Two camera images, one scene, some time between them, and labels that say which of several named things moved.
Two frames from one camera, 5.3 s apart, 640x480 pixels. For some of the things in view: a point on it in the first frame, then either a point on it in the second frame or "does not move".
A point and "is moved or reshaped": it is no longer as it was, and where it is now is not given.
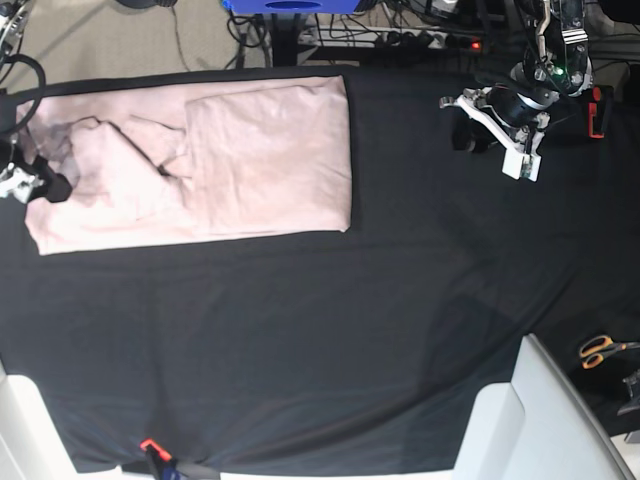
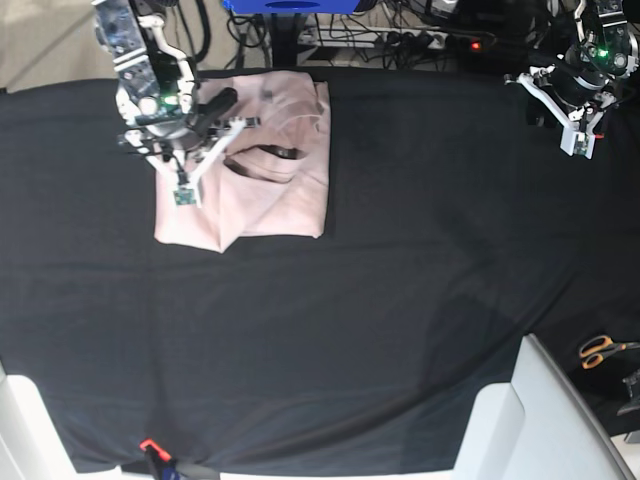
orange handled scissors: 593,349 does not move
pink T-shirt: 160,163 is moved or reshaped
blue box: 290,6 does not move
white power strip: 373,37 does not move
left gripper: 20,183 to 186,135
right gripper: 517,108 to 573,87
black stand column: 285,27 does not move
